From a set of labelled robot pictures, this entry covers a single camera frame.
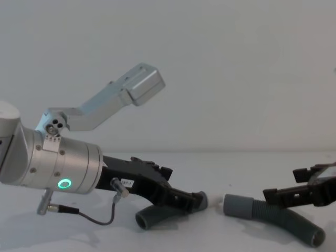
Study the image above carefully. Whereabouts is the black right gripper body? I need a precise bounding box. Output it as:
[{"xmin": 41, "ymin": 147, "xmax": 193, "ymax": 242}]
[{"xmin": 308, "ymin": 162, "xmax": 336, "ymax": 208}]

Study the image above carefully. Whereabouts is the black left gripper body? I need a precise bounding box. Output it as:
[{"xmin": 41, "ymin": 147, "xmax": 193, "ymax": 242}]
[{"xmin": 96, "ymin": 155, "xmax": 170, "ymax": 201}]

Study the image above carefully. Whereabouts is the dark grey curved hose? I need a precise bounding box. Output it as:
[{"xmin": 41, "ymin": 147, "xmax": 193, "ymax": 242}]
[{"xmin": 134, "ymin": 191, "xmax": 210, "ymax": 232}]

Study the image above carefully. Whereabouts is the white plastic hose connector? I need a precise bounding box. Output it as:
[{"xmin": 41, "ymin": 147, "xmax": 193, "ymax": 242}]
[{"xmin": 205, "ymin": 193, "xmax": 224, "ymax": 210}]

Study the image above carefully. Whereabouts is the grey corrugated hose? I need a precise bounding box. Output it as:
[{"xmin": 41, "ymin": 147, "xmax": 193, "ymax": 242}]
[{"xmin": 222, "ymin": 193, "xmax": 327, "ymax": 241}]

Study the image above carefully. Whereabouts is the white table cloth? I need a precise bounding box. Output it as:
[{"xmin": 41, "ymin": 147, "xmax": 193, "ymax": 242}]
[{"xmin": 0, "ymin": 151, "xmax": 336, "ymax": 252}]

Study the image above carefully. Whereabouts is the white curtain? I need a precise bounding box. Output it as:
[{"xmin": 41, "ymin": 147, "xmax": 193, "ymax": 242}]
[{"xmin": 0, "ymin": 0, "xmax": 336, "ymax": 153}]

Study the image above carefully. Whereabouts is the thin dark gripper cable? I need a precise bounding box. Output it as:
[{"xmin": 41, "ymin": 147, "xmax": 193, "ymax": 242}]
[{"xmin": 36, "ymin": 177, "xmax": 130, "ymax": 226}]

